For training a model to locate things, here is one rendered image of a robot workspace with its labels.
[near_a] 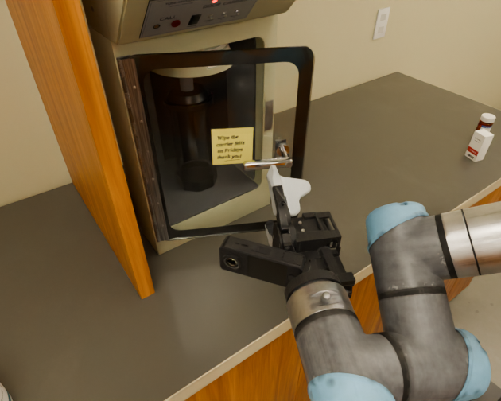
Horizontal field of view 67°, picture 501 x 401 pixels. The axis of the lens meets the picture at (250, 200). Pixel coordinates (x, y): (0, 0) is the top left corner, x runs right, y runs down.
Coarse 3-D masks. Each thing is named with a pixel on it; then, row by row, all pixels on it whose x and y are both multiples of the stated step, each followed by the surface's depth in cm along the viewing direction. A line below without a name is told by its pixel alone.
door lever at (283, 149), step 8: (280, 152) 73; (288, 152) 73; (256, 160) 69; (264, 160) 69; (272, 160) 69; (280, 160) 69; (288, 160) 69; (248, 168) 68; (256, 168) 69; (264, 168) 69
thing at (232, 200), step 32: (160, 64) 59; (192, 64) 60; (224, 64) 61; (256, 64) 62; (288, 64) 63; (160, 96) 63; (192, 96) 64; (224, 96) 64; (256, 96) 65; (288, 96) 66; (160, 128) 66; (192, 128) 67; (224, 128) 68; (256, 128) 69; (288, 128) 70; (160, 160) 70; (192, 160) 71; (160, 192) 75; (192, 192) 76; (224, 192) 77; (256, 192) 79; (192, 224) 82; (224, 224) 83; (256, 224) 84
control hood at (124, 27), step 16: (112, 0) 50; (128, 0) 47; (144, 0) 48; (272, 0) 63; (288, 0) 65; (112, 16) 52; (128, 16) 50; (144, 16) 51; (256, 16) 66; (112, 32) 55; (128, 32) 53; (176, 32) 59
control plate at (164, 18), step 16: (160, 0) 49; (176, 0) 51; (192, 0) 52; (208, 0) 54; (224, 0) 56; (240, 0) 58; (256, 0) 60; (160, 16) 53; (176, 16) 55; (240, 16) 63; (144, 32) 55; (160, 32) 57
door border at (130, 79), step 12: (132, 60) 58; (132, 72) 60; (132, 84) 61; (132, 96) 62; (132, 108) 63; (132, 120) 64; (144, 120) 65; (144, 132) 66; (144, 144) 68; (144, 156) 69; (144, 168) 70; (156, 180) 73; (156, 192) 75; (156, 204) 77; (156, 216) 78; (156, 228) 80
